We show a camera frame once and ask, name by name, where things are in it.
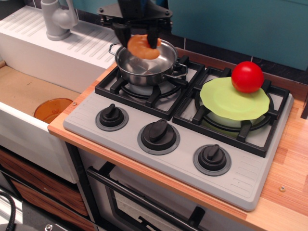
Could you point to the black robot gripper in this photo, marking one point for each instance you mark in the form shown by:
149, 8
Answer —
145, 14

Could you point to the orange toy croissant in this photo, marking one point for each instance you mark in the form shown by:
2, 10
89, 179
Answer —
139, 46

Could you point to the red toy apple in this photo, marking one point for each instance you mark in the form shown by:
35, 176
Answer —
247, 77

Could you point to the stainless steel pot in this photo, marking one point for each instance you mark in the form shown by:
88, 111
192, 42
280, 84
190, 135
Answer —
143, 72

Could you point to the black left stove knob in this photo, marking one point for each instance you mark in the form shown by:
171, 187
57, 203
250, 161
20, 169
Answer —
111, 118

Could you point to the black stove knob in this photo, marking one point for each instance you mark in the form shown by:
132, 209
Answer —
212, 160
158, 138
111, 118

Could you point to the light green plate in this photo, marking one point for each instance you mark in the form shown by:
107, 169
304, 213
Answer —
220, 97

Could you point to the black middle stove knob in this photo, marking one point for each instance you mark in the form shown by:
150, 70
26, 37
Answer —
158, 138

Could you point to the black right stove knob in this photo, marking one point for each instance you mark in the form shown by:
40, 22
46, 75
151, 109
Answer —
212, 160

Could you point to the grey toy stove top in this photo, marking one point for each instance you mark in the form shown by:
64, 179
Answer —
240, 186

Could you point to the black left burner grate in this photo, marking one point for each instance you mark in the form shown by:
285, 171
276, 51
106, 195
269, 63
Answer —
162, 100

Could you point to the black burner grate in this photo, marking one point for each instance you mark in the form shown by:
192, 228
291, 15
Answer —
162, 100
258, 136

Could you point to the grey toy faucet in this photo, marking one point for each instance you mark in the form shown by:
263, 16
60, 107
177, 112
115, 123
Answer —
58, 21

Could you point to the white toy sink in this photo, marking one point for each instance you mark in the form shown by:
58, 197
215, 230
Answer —
34, 69

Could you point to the orange sink drain plug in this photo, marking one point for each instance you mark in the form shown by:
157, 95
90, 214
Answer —
50, 109

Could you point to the teal cabinet panels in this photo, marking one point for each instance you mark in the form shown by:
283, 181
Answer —
272, 30

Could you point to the black right burner grate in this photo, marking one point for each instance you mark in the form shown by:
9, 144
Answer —
258, 136

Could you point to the wooden drawer fronts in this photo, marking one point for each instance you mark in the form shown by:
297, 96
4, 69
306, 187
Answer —
50, 193

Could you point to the oven door with handle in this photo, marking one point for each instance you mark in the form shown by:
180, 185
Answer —
135, 204

